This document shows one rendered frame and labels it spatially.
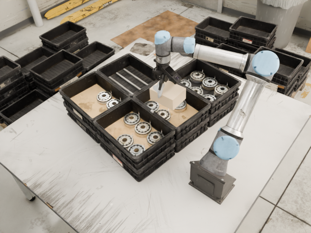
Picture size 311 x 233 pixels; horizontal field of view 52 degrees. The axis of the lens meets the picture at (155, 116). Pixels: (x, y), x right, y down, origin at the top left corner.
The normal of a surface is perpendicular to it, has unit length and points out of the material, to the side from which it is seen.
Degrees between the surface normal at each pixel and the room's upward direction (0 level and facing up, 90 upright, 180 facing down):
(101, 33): 0
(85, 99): 0
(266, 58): 43
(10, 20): 90
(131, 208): 0
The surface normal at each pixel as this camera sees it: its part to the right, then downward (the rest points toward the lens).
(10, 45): -0.05, -0.71
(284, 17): -0.02, 0.76
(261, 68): -0.11, -0.09
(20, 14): 0.77, 0.42
